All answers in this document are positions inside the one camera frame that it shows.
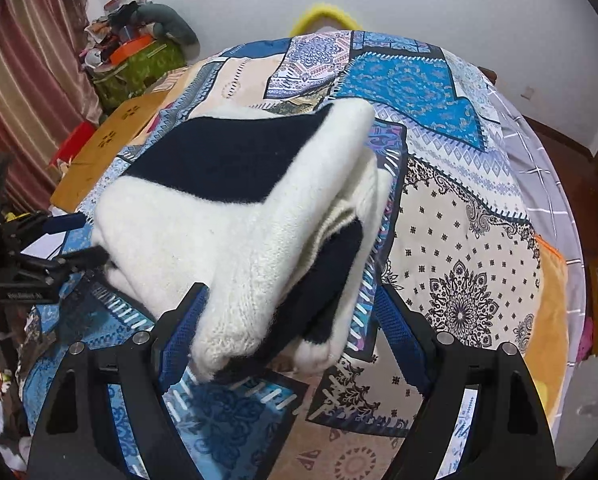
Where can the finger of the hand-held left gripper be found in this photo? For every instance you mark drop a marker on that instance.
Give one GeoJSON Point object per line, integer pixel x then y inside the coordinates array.
{"type": "Point", "coordinates": [59, 223]}
{"type": "Point", "coordinates": [81, 259]}

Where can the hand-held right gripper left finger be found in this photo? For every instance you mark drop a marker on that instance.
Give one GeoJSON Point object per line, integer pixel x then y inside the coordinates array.
{"type": "Point", "coordinates": [179, 345]}

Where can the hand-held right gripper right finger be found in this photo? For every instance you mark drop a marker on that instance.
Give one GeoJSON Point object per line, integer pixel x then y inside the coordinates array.
{"type": "Point", "coordinates": [401, 345]}

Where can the white and navy knit sweater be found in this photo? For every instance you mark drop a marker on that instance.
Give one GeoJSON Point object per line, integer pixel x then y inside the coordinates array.
{"type": "Point", "coordinates": [204, 240]}

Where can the red bag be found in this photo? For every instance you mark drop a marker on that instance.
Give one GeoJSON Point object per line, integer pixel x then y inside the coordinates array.
{"type": "Point", "coordinates": [74, 142]}

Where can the wooden stool with cutouts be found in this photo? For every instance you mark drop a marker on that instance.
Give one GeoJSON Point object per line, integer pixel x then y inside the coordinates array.
{"type": "Point", "coordinates": [109, 145]}

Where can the blue patchwork patterned quilt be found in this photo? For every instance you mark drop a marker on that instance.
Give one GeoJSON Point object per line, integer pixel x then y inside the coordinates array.
{"type": "Point", "coordinates": [454, 220]}

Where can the orange fleece blanket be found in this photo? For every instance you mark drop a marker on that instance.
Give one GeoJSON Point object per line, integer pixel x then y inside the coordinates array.
{"type": "Point", "coordinates": [551, 320]}

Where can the striped red curtain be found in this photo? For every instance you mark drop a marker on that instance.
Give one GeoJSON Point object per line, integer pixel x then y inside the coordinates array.
{"type": "Point", "coordinates": [34, 60]}

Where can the green storage bag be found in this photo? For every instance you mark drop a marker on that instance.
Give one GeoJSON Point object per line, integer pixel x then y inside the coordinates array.
{"type": "Point", "coordinates": [139, 72]}

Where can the white wheeled cabinet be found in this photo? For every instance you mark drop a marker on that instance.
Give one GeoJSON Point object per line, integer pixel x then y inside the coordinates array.
{"type": "Point", "coordinates": [586, 405]}

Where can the pile of toys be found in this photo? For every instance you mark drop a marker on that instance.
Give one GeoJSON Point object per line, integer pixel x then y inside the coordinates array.
{"type": "Point", "coordinates": [116, 25]}

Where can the grey checked bedsheet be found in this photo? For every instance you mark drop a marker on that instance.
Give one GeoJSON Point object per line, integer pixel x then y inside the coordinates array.
{"type": "Point", "coordinates": [544, 170]}

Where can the grey plush toy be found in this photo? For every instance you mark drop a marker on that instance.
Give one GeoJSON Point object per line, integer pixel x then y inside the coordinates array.
{"type": "Point", "coordinates": [174, 25]}

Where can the white wall socket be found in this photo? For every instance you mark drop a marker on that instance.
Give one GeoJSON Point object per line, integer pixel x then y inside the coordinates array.
{"type": "Point", "coordinates": [528, 93]}

